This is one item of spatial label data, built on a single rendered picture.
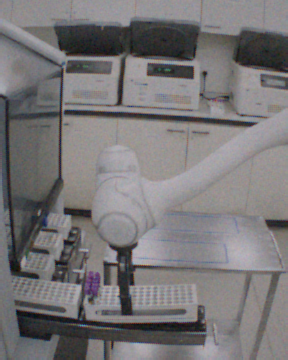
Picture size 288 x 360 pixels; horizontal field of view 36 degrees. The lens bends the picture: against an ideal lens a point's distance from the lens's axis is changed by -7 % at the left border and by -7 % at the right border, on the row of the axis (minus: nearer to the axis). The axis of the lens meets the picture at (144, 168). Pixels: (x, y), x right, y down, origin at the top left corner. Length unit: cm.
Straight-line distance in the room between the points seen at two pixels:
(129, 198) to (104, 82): 251
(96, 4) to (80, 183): 142
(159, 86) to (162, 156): 52
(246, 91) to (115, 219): 264
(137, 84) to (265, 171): 117
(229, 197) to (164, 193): 270
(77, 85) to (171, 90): 68
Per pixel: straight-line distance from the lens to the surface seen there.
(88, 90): 339
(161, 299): 123
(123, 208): 87
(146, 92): 336
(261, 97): 344
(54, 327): 126
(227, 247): 164
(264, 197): 366
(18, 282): 131
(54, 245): 150
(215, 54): 397
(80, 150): 350
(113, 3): 361
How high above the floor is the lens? 158
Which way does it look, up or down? 19 degrees down
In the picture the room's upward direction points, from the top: 3 degrees clockwise
